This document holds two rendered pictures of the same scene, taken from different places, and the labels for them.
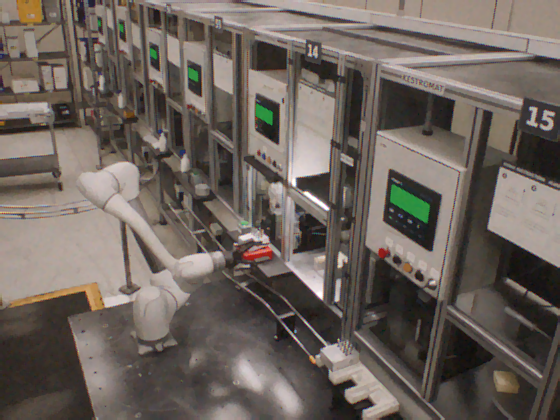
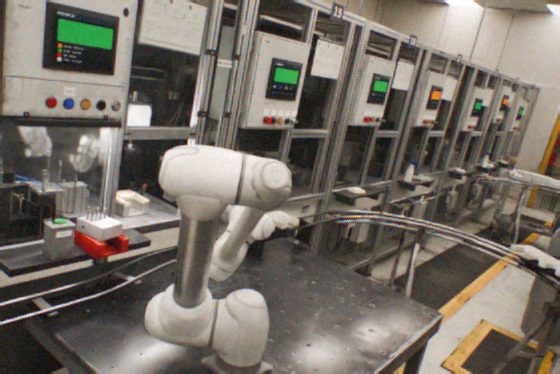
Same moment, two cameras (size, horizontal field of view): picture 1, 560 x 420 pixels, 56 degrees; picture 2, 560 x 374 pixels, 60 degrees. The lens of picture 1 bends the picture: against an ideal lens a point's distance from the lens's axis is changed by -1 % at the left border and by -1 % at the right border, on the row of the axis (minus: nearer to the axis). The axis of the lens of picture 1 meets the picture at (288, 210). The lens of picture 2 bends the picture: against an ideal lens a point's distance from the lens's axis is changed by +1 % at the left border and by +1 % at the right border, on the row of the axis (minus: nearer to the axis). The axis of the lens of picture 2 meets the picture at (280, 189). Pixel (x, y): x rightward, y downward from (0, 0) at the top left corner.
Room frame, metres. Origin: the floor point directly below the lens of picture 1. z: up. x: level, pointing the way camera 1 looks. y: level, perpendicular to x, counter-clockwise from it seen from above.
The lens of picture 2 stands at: (2.65, 1.91, 1.70)
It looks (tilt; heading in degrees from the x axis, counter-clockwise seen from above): 15 degrees down; 244
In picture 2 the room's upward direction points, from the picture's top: 12 degrees clockwise
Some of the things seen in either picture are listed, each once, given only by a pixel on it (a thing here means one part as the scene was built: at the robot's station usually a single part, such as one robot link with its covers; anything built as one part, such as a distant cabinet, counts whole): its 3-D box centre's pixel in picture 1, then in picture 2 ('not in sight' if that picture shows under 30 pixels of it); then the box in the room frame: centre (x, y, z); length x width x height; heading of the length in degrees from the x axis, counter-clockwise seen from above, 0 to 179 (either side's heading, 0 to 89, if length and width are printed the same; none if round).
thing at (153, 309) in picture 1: (152, 310); (242, 323); (2.06, 0.62, 0.85); 0.18 x 0.16 x 0.22; 161
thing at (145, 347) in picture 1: (154, 337); (242, 357); (2.03, 0.61, 0.71); 0.22 x 0.18 x 0.06; 29
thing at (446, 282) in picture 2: not in sight; (487, 250); (-2.06, -1.93, 0.01); 5.85 x 0.59 x 0.01; 29
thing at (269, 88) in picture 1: (286, 120); (55, 43); (2.68, 0.03, 1.60); 0.42 x 0.29 x 0.46; 29
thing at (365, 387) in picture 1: (354, 386); (267, 226); (1.61, -0.28, 0.84); 0.36 x 0.14 x 0.10; 29
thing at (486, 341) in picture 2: not in sight; (502, 358); (-0.27, -0.07, 0.01); 1.00 x 0.55 x 0.01; 29
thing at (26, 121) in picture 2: (261, 167); (72, 120); (2.61, 0.15, 1.37); 0.36 x 0.04 x 0.04; 29
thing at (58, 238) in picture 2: (245, 233); (57, 237); (2.63, 0.23, 0.97); 0.08 x 0.08 x 0.12; 29
